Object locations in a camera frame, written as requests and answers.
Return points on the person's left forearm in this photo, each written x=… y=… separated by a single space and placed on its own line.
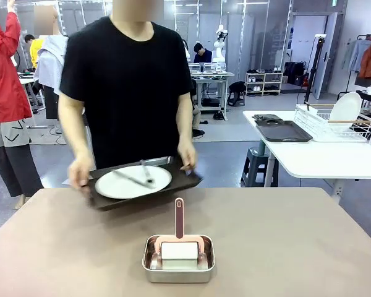
x=185 y=139

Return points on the seated person dark trousers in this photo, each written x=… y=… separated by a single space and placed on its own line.
x=196 y=119

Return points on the black bags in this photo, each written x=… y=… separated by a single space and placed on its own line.
x=295 y=74

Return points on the yellow jacket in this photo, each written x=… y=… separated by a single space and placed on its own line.
x=35 y=52

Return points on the grey workbench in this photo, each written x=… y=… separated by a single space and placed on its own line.
x=213 y=75

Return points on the seated person navy top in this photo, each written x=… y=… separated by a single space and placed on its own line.
x=202 y=54

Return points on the white table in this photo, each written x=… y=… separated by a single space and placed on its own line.
x=321 y=157

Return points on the person's right forearm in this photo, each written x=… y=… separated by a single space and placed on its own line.
x=77 y=142

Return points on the green exit sign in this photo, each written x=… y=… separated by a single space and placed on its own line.
x=334 y=2

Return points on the grey plastic step stool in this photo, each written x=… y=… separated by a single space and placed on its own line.
x=258 y=167

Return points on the rectangular steel container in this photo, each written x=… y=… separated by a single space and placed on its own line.
x=179 y=275

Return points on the black stool with bag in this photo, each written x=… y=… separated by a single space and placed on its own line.
x=237 y=91

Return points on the silver fork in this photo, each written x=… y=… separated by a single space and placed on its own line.
x=146 y=171

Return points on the silver table knife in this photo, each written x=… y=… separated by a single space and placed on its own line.
x=128 y=178

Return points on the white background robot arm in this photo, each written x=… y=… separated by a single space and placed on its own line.
x=220 y=46

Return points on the white round plate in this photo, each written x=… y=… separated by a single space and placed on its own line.
x=346 y=106
x=120 y=187

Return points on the black clothes rack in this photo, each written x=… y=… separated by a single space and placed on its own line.
x=366 y=36

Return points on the pink lint roller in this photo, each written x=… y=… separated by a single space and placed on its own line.
x=179 y=222

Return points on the grey cloth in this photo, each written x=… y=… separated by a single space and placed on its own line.
x=266 y=117

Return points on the mannequin with light blue shirt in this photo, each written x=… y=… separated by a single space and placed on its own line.
x=51 y=62

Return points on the person's right hand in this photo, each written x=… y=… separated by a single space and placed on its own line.
x=82 y=173

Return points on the black side table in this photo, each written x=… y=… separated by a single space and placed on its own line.
x=369 y=96

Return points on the dark haired background person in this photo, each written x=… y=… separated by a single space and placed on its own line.
x=29 y=38

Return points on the white background desk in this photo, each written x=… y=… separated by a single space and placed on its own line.
x=29 y=80

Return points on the black tripod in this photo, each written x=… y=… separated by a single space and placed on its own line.
x=317 y=62

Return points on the white power strip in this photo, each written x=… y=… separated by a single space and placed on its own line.
x=338 y=191

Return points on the person in black t-shirt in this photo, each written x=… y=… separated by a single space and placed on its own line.
x=126 y=92

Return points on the grey hanging jacket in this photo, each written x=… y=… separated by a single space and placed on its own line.
x=355 y=54

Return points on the mannequin in red jacket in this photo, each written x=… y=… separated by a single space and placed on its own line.
x=3 y=77

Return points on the white shoe rack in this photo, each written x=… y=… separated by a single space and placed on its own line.
x=262 y=82

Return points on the person's left hand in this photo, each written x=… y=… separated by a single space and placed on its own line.
x=188 y=157

